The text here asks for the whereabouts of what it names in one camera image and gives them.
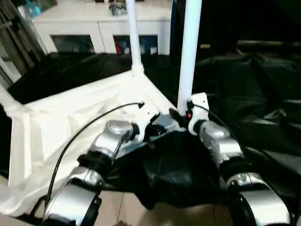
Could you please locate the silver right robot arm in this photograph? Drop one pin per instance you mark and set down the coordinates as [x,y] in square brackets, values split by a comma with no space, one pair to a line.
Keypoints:
[218,141]

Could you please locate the blue white wrapped roll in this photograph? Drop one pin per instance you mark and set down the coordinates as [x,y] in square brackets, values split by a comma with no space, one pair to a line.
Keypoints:
[35,5]

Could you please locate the black backdrop cloth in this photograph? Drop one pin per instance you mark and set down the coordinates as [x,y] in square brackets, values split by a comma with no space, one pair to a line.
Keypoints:
[247,21]

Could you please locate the white cabinet with glass doors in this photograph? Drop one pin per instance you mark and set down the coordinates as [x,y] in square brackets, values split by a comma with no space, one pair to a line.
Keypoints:
[82,26]

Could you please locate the grey curtain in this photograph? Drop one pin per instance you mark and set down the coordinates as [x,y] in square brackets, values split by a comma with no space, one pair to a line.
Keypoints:
[16,35]

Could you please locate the white plastic table leg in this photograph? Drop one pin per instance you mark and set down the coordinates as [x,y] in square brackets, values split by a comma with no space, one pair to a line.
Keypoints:
[135,35]
[190,47]
[9,99]

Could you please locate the dark rounded robot body part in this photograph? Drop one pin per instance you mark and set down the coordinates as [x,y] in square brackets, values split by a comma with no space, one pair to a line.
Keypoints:
[121,223]

